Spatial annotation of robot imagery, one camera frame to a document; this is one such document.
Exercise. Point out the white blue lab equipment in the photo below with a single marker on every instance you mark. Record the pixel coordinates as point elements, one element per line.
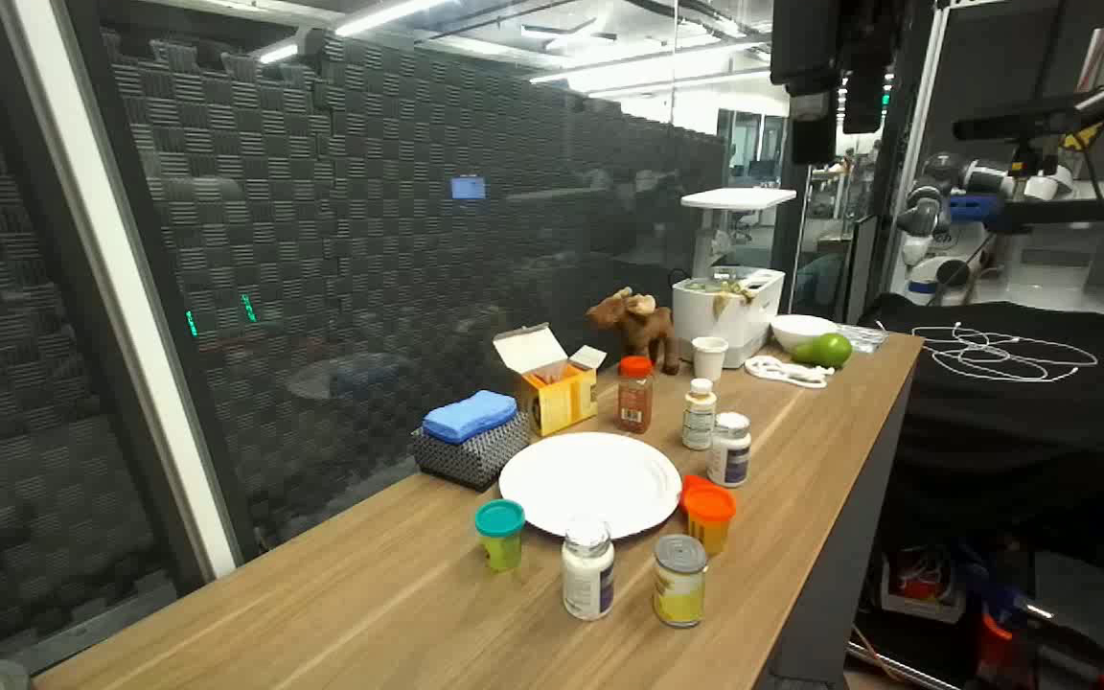
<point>961,264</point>

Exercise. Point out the white paper cup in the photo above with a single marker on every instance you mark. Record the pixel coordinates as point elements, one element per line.
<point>712,357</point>

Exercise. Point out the white bowl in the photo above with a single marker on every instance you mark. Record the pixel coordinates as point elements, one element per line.
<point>794,329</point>

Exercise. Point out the white bottle dark label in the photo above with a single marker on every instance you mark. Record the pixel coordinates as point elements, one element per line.
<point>729,454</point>

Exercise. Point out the white paper plate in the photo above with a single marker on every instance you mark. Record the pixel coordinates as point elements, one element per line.
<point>592,485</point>

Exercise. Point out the small green cap bottle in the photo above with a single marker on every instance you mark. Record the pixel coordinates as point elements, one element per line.
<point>587,577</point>

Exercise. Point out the green toy fruit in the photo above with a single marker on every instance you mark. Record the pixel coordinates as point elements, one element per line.
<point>821,352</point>

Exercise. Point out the red cap spice bottle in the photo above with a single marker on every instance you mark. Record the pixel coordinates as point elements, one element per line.
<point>633,395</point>

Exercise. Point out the open yellow cardboard box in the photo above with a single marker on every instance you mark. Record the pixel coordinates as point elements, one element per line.
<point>558,395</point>

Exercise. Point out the black cloth covered table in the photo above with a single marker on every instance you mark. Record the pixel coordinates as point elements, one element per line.
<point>1024,417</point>

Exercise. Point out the brown plush moose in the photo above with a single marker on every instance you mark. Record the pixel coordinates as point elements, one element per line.
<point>633,329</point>

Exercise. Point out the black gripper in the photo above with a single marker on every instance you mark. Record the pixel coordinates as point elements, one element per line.
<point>821,45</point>

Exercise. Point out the green bottle teal lid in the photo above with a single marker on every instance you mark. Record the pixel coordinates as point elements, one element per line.
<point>501,524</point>

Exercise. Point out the grey foam block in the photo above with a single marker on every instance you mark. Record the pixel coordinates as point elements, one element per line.
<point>462,462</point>

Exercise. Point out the small white cap bottle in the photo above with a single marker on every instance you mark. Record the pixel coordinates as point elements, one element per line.
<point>698,417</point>

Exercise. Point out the white pedestal fixture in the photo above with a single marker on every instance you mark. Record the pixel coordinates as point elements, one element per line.
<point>739,197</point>

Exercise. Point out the yellow label jar silver lid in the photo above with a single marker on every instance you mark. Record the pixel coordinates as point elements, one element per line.
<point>680,587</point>

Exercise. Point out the blue sponge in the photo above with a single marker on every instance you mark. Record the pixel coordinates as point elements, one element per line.
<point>468,417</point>

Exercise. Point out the orange lid container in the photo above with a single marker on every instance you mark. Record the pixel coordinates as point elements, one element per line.
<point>712,509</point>

